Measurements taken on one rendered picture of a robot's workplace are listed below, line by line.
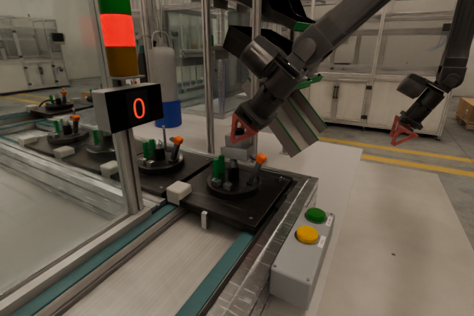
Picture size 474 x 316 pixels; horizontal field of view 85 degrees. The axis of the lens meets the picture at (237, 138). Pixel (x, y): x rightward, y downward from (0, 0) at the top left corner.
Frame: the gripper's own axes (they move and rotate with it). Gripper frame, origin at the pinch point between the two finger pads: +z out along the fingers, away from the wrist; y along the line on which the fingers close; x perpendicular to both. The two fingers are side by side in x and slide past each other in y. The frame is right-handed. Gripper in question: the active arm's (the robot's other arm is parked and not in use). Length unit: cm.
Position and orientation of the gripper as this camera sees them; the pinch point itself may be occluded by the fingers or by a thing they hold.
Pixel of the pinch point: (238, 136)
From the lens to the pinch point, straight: 62.5
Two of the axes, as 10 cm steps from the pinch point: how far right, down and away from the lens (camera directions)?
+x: 7.1, 6.9, -1.5
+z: -5.3, 6.5, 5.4
